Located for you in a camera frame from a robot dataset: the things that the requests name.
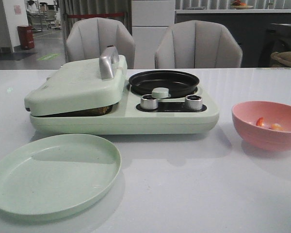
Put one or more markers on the silver control knob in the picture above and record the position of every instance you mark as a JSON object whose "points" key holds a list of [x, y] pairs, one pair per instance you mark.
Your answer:
{"points": [[193, 102], [148, 102]]}

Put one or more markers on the white refrigerator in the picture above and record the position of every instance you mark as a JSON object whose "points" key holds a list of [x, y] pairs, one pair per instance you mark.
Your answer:
{"points": [[150, 19]]}

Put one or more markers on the right grey upholstered chair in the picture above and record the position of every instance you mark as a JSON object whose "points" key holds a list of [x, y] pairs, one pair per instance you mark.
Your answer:
{"points": [[198, 44]]}

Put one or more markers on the black round frying pan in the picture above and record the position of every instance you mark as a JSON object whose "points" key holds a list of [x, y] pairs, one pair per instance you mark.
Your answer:
{"points": [[179, 83]]}

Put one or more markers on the cooked shrimp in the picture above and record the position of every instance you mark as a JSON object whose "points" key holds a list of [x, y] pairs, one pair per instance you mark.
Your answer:
{"points": [[276, 127], [260, 122]]}

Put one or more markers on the mint green breakfast maker base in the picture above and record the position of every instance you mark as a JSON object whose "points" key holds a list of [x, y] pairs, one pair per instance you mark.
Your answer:
{"points": [[127, 117]]}

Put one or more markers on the right silver control knob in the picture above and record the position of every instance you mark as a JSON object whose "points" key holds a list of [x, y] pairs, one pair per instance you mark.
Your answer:
{"points": [[193, 102]]}

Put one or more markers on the mint green round plate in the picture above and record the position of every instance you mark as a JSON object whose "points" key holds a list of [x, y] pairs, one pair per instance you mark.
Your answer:
{"points": [[57, 176]]}

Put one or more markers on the dark grey kitchen counter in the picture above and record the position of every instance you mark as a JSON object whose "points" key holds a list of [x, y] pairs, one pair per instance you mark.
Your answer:
{"points": [[257, 31]]}

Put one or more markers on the left grey upholstered chair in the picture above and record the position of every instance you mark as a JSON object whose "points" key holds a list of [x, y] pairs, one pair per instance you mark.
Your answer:
{"points": [[88, 38]]}

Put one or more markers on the dark washing machine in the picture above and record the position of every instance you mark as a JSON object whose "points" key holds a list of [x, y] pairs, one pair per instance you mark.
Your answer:
{"points": [[281, 41]]}

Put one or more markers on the grey upholstered chair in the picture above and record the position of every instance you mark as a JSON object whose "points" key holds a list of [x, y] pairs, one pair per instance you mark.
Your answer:
{"points": [[88, 38], [198, 44]]}

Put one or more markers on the red barrier belt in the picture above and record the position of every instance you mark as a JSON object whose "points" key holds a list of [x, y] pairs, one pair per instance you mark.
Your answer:
{"points": [[119, 14]]}

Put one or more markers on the left silver control knob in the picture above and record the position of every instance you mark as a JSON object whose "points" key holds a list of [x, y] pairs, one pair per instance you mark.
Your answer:
{"points": [[148, 102]]}

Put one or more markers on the pink plastic bowl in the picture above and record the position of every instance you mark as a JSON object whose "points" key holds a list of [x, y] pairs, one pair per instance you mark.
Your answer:
{"points": [[245, 115]]}

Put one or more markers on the mint green sandwich maker lid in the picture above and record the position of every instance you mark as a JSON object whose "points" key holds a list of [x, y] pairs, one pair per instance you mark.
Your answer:
{"points": [[80, 85]]}

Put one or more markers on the fruit plate on counter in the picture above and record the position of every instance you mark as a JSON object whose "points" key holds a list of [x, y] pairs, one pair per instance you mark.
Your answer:
{"points": [[237, 4]]}

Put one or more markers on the red floor bin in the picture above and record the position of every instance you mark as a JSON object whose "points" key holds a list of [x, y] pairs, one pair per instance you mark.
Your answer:
{"points": [[25, 37]]}

